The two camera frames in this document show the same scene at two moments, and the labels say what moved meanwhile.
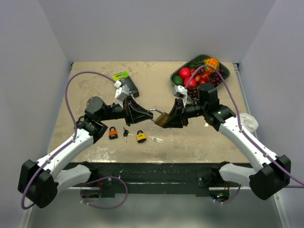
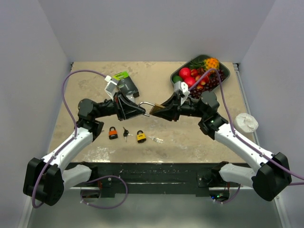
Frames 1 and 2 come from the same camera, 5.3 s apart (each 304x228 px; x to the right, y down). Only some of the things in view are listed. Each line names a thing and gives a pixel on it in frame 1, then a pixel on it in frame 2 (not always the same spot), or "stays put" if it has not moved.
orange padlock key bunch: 126,133 stays put
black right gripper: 177,118 -> 172,110
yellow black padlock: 141,137 stays put
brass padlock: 162,119 -> 155,108
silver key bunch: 156,139 stays put
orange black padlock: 112,134 stays put
